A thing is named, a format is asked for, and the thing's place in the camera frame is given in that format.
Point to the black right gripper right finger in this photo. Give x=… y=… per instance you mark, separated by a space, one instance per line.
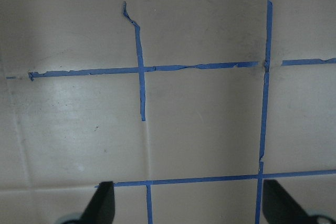
x=279 y=207

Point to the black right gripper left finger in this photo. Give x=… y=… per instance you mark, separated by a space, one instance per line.
x=101 y=207

